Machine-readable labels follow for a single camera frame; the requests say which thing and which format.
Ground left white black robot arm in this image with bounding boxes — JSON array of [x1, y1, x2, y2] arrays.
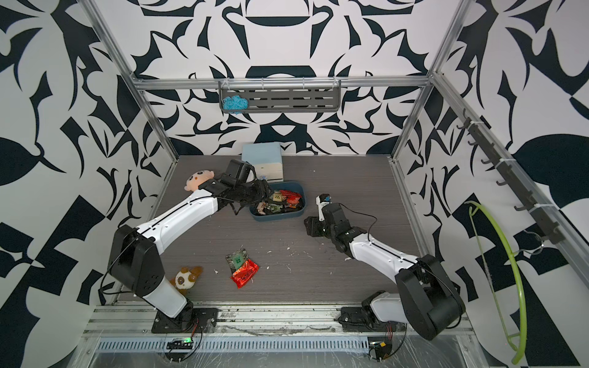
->
[[107, 159, 273, 320]]

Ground red tea bag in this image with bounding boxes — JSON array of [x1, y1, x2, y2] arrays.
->
[[279, 190, 302, 206], [231, 259, 259, 289]]

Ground green hose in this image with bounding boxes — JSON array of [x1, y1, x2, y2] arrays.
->
[[465, 200, 529, 365]]

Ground teal plastic storage box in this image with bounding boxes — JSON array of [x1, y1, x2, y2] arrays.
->
[[248, 181, 307, 222]]

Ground green floral tea bag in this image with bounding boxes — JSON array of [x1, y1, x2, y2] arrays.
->
[[225, 248, 248, 273]]

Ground pink plush doll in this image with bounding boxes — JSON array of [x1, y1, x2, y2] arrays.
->
[[184, 170, 215, 192]]

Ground white cable duct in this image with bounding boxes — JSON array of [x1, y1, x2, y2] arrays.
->
[[95, 336, 370, 354]]

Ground grey wall shelf rack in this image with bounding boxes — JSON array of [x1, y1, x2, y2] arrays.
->
[[218, 78, 342, 113]]

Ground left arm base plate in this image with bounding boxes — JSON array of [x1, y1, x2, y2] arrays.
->
[[151, 307, 219, 334]]

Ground right controller board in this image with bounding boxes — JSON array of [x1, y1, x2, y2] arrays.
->
[[368, 341, 393, 362]]

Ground controller board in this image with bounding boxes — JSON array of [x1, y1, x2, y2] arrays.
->
[[166, 338, 195, 352], [368, 341, 393, 362]]

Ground left controller board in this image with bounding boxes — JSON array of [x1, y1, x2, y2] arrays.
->
[[166, 338, 195, 352]]

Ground white blue drawer cabinet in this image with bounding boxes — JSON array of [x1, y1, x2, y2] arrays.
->
[[242, 143, 284, 182]]

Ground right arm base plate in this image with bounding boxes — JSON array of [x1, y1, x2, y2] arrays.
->
[[337, 307, 397, 333]]

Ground blue scrunchie bundle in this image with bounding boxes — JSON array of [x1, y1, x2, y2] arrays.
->
[[222, 95, 249, 113]]

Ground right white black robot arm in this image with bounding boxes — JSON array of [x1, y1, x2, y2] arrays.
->
[[304, 194, 466, 340]]

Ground brown white plush toy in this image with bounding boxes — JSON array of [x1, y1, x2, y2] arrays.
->
[[170, 266, 203, 296]]

